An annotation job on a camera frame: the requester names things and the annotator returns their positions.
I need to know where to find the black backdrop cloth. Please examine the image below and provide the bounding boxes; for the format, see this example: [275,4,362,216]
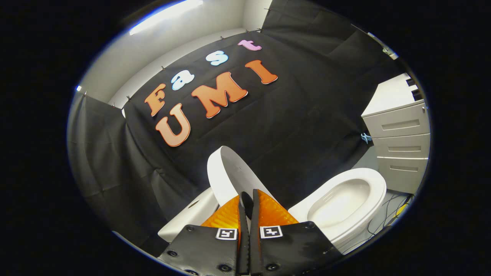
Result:
[68,0,405,257]

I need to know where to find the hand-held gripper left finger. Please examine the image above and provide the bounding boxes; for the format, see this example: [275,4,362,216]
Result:
[157,195,250,276]

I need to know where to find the black cables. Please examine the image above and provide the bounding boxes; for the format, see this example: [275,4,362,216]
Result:
[366,193,413,240]

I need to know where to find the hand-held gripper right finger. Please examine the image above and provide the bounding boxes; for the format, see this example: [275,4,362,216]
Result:
[250,189,343,276]

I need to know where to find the white ceramic toilet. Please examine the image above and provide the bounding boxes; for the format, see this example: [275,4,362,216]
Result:
[158,178,386,253]

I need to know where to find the large ceiling light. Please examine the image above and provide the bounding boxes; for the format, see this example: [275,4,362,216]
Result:
[129,0,204,36]

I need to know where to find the white toilet lid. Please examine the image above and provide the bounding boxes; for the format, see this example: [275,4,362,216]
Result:
[207,146,275,219]

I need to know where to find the white drawer cabinet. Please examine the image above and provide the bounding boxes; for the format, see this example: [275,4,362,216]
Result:
[362,73,430,195]

